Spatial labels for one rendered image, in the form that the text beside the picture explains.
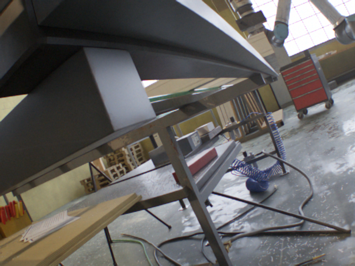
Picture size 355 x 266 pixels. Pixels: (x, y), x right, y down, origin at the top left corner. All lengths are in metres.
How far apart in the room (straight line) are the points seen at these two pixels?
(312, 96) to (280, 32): 3.40
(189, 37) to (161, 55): 0.02
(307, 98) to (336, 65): 4.39
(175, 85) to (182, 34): 0.73
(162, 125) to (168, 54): 0.71
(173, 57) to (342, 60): 9.13
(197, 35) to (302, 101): 4.84
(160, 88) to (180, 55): 0.73
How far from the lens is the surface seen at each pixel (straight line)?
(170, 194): 0.89
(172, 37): 0.16
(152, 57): 0.16
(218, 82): 1.26
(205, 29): 0.17
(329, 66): 9.15
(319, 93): 4.89
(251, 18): 1.20
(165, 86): 0.90
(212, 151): 1.31
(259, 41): 0.84
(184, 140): 1.97
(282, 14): 1.65
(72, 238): 0.72
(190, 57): 0.20
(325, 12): 1.96
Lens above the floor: 0.79
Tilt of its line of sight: 1 degrees down
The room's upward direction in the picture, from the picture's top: 24 degrees counter-clockwise
